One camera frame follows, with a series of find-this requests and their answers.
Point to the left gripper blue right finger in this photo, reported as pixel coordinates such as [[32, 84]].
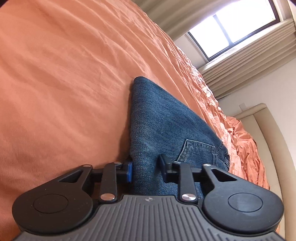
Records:
[[166, 168]]

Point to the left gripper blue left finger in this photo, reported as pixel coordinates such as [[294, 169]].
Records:
[[127, 172]]

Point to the blue denim pants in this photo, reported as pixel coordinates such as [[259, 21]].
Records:
[[160, 124]]

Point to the beige padded headboard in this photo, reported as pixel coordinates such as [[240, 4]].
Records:
[[274, 153]]

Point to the beige right curtain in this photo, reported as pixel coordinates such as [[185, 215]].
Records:
[[251, 59]]

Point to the beige curtain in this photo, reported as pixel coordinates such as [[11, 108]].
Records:
[[251, 59], [177, 17]]

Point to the orange bed sheet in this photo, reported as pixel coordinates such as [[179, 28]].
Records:
[[67, 68]]

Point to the dark framed window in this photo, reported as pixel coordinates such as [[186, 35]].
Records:
[[233, 24]]

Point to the white wall socket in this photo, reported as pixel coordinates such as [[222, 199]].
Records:
[[243, 106]]

